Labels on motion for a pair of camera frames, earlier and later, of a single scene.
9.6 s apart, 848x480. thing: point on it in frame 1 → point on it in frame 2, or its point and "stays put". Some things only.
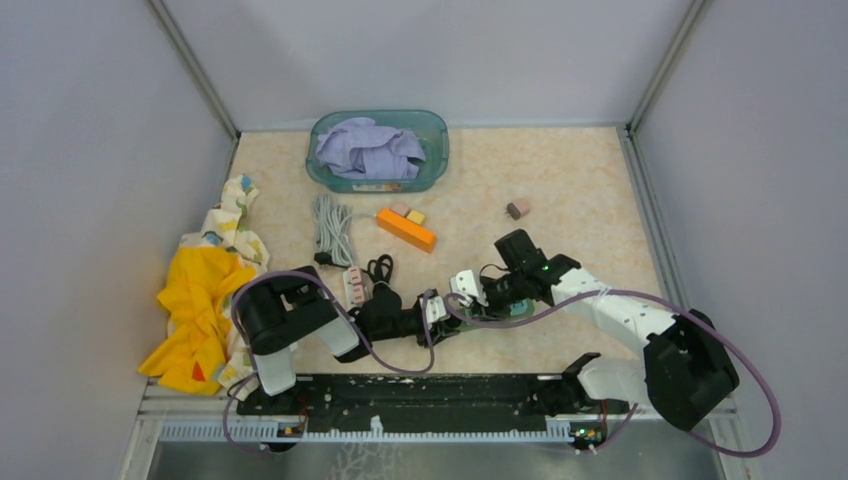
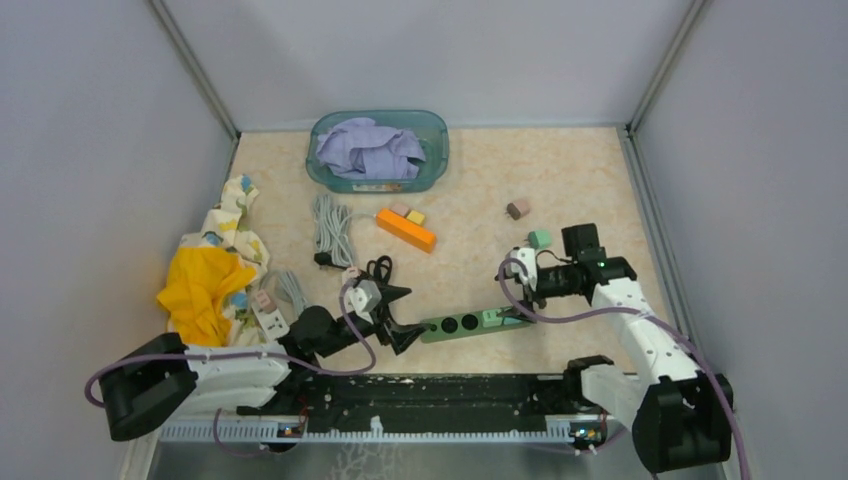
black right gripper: (491, 306) → (528, 304)
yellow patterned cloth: (211, 267) stays put
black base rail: (415, 401) stays put
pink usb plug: (518, 208) stays put
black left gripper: (440, 332) → (400, 336)
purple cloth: (359, 149) stays put
